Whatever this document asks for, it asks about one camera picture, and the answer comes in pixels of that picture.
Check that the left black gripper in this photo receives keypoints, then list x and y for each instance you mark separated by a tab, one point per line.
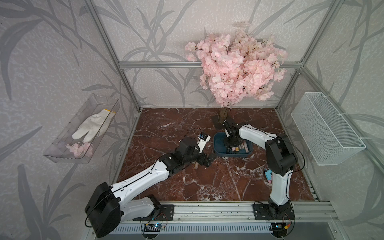
208	162

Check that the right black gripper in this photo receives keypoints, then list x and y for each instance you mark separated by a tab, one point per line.
227	145

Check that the teal plastic storage box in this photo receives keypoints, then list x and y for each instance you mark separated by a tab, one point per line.
222	151

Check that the silver lipstick tube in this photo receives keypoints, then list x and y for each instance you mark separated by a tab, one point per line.
246	147

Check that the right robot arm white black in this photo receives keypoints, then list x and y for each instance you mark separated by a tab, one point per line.
280	155

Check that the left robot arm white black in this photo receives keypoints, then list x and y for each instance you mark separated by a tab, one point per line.
110	205

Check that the pink cherry blossom tree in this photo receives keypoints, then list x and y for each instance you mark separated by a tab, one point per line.
238	67

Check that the left green circuit board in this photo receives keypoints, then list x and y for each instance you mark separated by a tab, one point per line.
155	227

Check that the white work glove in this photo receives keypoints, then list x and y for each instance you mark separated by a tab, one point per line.
94	126

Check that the pink flower sprig on shelf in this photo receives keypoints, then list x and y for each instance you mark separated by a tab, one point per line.
81	149

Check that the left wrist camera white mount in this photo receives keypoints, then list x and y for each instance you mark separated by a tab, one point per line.
203	139

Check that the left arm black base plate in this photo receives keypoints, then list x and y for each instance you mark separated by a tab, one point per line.
163	213

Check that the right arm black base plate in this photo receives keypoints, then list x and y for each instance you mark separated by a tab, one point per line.
273	212

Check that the white wire mesh basket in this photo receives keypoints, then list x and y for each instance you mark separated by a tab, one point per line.
329	137

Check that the right circuit board with wires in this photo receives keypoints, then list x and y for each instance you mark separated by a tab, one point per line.
279	230

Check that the aluminium front rail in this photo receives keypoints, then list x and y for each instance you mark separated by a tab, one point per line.
243	212

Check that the clear acrylic wall shelf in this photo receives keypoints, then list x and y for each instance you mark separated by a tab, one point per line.
57	151

